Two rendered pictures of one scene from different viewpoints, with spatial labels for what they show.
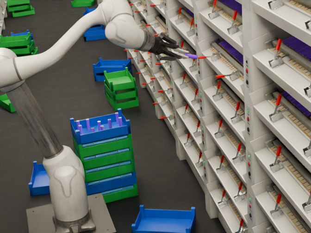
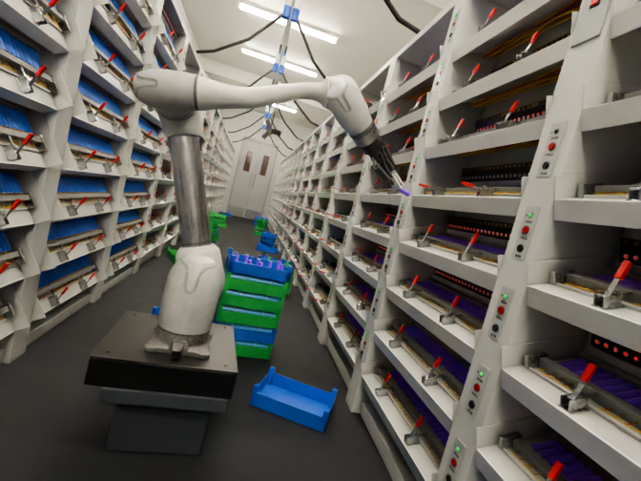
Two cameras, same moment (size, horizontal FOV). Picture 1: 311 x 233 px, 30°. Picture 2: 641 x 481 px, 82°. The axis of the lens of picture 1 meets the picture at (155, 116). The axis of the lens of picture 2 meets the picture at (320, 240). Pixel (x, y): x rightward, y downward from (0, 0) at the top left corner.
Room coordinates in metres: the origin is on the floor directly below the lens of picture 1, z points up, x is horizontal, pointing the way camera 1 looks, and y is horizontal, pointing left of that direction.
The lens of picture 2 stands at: (1.16, 0.14, 0.79)
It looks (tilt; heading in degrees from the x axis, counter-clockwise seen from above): 5 degrees down; 357
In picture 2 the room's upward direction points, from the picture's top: 15 degrees clockwise
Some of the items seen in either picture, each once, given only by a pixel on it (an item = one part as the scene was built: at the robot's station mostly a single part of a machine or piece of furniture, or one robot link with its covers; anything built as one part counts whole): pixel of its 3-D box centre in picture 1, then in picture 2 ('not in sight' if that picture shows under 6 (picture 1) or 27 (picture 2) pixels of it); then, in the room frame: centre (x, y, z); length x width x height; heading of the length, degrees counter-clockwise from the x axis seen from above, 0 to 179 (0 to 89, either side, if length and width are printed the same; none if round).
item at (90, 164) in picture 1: (103, 151); (250, 295); (2.98, 0.31, 0.28); 0.30 x 0.20 x 0.08; 106
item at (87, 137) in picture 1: (100, 125); (258, 264); (2.98, 0.31, 0.44); 0.30 x 0.20 x 0.08; 106
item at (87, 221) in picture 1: (73, 220); (181, 337); (2.25, 0.42, 0.31); 0.22 x 0.18 x 0.06; 12
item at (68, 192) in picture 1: (68, 190); (193, 290); (2.29, 0.42, 0.44); 0.18 x 0.16 x 0.22; 7
